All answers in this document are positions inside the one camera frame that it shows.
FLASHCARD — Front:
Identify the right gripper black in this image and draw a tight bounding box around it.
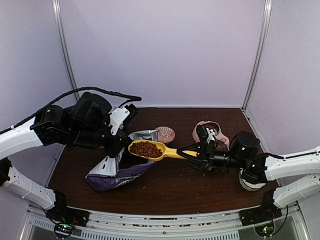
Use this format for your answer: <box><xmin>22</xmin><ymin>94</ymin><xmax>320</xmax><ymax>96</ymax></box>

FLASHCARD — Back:
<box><xmin>176</xmin><ymin>140</ymin><xmax>246</xmax><ymax>174</ymax></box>

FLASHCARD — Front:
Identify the brown pet food kibble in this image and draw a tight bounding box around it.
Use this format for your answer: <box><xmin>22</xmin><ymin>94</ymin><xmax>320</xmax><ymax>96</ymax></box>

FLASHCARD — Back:
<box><xmin>128</xmin><ymin>121</ymin><xmax>230</xmax><ymax>162</ymax></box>

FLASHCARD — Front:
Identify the yellow plastic scoop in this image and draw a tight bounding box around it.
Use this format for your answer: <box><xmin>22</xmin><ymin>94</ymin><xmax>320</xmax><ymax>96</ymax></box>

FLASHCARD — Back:
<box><xmin>128</xmin><ymin>139</ymin><xmax>197</xmax><ymax>162</ymax></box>

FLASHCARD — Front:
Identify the purple pet food bag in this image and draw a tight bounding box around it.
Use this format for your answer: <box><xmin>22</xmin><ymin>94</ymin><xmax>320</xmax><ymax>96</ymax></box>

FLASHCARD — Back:
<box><xmin>84</xmin><ymin>129</ymin><xmax>159</xmax><ymax>193</ymax></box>

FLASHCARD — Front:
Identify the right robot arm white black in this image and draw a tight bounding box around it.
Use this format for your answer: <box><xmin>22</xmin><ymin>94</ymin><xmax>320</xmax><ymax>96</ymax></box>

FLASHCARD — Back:
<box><xmin>177</xmin><ymin>131</ymin><xmax>320</xmax><ymax>221</ymax></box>

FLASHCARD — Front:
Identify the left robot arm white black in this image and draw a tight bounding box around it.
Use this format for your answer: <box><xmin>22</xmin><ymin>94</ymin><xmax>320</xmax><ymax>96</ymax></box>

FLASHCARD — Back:
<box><xmin>0</xmin><ymin>92</ymin><xmax>137</xmax><ymax>222</ymax></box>

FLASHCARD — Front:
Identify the pink double pet feeder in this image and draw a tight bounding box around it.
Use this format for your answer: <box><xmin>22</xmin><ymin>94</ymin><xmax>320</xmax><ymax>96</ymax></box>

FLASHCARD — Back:
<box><xmin>192</xmin><ymin>121</ymin><xmax>230</xmax><ymax>150</ymax></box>

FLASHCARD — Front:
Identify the front steel feeder bowl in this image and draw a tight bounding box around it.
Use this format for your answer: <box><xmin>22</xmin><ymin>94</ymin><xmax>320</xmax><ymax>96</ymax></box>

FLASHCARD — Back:
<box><xmin>215</xmin><ymin>139</ymin><xmax>229</xmax><ymax>152</ymax></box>

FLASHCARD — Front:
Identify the steel feeder bowl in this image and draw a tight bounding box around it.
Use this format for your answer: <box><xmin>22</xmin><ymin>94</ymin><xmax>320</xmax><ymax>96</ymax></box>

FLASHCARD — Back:
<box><xmin>203</xmin><ymin>122</ymin><xmax>221</xmax><ymax>135</ymax></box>
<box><xmin>215</xmin><ymin>139</ymin><xmax>229</xmax><ymax>152</ymax></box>

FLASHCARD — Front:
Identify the rear steel feeder bowl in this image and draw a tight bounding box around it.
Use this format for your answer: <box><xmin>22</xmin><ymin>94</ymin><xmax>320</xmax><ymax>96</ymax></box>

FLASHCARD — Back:
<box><xmin>203</xmin><ymin>122</ymin><xmax>221</xmax><ymax>135</ymax></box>

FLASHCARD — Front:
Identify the red patterned small bowl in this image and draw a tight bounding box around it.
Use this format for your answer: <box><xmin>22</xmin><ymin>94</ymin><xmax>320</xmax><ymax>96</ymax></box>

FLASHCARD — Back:
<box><xmin>155</xmin><ymin>126</ymin><xmax>176</xmax><ymax>145</ymax></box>

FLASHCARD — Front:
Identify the white scalloped ceramic bowl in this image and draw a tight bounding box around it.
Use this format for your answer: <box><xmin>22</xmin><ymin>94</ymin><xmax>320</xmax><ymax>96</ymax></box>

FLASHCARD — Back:
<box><xmin>239</xmin><ymin>174</ymin><xmax>266</xmax><ymax>192</ymax></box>

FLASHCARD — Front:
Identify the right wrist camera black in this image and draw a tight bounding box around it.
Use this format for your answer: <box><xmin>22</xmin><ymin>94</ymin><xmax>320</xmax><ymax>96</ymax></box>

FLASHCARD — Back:
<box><xmin>196</xmin><ymin>125</ymin><xmax>217</xmax><ymax>145</ymax></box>

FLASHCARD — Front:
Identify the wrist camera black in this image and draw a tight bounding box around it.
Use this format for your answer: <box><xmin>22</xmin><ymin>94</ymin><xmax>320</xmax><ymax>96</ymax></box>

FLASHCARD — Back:
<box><xmin>196</xmin><ymin>125</ymin><xmax>217</xmax><ymax>145</ymax></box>
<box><xmin>109</xmin><ymin>104</ymin><xmax>138</xmax><ymax>136</ymax></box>

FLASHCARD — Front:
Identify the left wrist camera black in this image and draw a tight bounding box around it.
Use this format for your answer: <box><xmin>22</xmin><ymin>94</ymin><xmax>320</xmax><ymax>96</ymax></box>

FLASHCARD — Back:
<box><xmin>109</xmin><ymin>104</ymin><xmax>138</xmax><ymax>136</ymax></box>

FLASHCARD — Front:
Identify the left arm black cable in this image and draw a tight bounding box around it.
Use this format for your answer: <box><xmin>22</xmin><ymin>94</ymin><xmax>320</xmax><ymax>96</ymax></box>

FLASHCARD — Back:
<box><xmin>9</xmin><ymin>85</ymin><xmax>143</xmax><ymax>126</ymax></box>

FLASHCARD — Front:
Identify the front aluminium rail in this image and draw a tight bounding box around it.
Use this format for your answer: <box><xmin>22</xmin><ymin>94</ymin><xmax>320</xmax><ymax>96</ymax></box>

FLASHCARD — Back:
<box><xmin>18</xmin><ymin>203</ymin><xmax>312</xmax><ymax>240</ymax></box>

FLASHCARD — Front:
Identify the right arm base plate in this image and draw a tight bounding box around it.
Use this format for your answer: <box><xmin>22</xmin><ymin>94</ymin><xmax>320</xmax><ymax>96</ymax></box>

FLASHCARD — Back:
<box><xmin>239</xmin><ymin>206</ymin><xmax>282</xmax><ymax>226</ymax></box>

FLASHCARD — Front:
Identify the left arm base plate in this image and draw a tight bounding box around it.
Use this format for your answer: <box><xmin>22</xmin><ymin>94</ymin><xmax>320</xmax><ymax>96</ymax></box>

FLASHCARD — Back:
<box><xmin>44</xmin><ymin>206</ymin><xmax>90</xmax><ymax>227</ymax></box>

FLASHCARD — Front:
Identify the left aluminium frame post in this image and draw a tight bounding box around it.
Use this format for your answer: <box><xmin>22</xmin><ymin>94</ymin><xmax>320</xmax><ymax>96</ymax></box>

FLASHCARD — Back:
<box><xmin>52</xmin><ymin>0</ymin><xmax>77</xmax><ymax>90</ymax></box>

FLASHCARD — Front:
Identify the aluminium frame post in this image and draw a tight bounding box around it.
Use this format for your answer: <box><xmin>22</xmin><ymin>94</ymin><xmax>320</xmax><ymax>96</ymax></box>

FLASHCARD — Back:
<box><xmin>52</xmin><ymin>0</ymin><xmax>77</xmax><ymax>90</ymax></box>
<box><xmin>241</xmin><ymin>0</ymin><xmax>272</xmax><ymax>112</ymax></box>

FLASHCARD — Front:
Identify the right aluminium frame post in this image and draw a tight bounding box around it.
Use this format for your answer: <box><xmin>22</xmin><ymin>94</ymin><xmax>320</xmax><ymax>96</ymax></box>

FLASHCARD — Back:
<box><xmin>241</xmin><ymin>0</ymin><xmax>272</xmax><ymax>112</ymax></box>

